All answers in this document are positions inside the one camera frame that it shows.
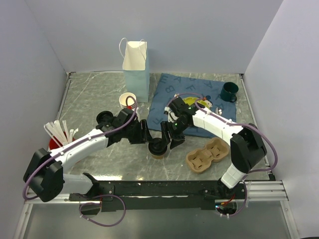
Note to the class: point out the stack of brown paper cups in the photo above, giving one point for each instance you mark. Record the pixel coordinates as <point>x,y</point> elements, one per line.
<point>127,100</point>

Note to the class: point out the blue letter-print cloth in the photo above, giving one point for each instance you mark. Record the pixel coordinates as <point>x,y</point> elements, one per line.
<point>170,84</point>

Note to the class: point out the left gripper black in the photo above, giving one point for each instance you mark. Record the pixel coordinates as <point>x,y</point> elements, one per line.
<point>144,135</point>

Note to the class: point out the dark green enamel mug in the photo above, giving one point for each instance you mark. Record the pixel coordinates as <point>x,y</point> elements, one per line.
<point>229,91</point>

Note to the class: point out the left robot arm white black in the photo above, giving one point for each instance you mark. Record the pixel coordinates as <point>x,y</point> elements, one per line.
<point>46,174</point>

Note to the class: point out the single brown paper cup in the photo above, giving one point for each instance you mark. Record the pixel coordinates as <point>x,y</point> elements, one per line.
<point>157,156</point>

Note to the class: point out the yellow plate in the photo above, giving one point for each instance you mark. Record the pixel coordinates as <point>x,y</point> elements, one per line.
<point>191,100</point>

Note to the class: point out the red cup holder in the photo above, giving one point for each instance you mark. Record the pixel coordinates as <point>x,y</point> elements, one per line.
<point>53,144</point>

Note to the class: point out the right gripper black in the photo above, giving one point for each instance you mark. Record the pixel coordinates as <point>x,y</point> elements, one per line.
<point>177,139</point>

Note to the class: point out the light blue paper bag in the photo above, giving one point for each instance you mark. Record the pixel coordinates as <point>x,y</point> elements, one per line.
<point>136,68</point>

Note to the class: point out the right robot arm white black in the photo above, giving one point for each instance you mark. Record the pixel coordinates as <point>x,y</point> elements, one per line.
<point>246,144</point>

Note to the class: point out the stack of black lids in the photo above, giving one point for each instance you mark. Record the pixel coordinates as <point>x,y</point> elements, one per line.
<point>104,118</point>

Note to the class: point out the black cup lid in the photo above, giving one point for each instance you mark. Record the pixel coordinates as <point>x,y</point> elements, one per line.
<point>157,147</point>

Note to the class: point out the brown cardboard cup carrier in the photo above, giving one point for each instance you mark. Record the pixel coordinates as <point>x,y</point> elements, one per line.
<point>200,159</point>

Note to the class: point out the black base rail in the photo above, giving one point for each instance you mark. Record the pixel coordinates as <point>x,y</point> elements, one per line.
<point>144,195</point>

